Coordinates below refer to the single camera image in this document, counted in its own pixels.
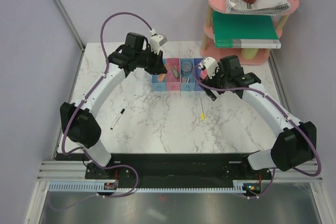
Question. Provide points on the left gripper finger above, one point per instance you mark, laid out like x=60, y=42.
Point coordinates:
x=154, y=70
x=160, y=65

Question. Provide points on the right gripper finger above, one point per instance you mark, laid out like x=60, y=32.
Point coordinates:
x=239, y=93
x=210, y=94

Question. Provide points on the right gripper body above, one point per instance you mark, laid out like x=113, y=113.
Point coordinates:
x=219, y=81

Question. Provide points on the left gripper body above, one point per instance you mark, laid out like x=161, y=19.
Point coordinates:
x=150, y=59

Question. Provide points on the pink drawer bin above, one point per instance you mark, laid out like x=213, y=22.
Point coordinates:
x=173, y=77

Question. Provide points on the light blue drawer bin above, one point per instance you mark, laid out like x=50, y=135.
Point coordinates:
x=187, y=86
x=158, y=83

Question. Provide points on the clear paperclip jar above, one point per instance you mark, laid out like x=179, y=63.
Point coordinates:
x=186, y=68

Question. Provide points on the yellow cap white pen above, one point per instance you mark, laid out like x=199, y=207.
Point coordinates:
x=202, y=110

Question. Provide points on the pink correction tape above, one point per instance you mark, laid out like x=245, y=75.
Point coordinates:
x=186, y=80

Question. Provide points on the black white marker pen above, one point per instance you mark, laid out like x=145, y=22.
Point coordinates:
x=117, y=119

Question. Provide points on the orange highlighter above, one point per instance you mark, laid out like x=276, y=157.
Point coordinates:
x=161, y=77

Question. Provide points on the green highlighter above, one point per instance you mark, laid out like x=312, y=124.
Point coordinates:
x=175, y=72

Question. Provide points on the pink cap glue bottle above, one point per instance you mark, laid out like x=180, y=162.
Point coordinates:
x=203, y=74

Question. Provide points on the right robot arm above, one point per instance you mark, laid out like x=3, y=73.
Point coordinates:
x=295, y=144

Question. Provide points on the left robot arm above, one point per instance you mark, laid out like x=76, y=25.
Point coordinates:
x=78, y=119

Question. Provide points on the yellow foam roll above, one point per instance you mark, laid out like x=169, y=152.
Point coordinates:
x=249, y=53

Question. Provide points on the green book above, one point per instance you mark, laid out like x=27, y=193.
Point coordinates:
x=244, y=31

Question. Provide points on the pink three tier shelf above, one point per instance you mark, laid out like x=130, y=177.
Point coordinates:
x=208, y=48

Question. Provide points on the grey spiral notebook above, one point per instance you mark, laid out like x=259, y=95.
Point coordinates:
x=257, y=7

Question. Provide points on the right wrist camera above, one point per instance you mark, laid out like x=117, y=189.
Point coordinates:
x=211, y=65

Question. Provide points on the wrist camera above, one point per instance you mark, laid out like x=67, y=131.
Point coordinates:
x=156, y=41
x=211, y=65

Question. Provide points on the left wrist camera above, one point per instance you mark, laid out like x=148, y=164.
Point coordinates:
x=156, y=41

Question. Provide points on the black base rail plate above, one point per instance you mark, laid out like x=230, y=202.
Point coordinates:
x=210, y=169

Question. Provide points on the white cable duct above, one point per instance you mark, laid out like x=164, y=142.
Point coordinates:
x=118, y=187

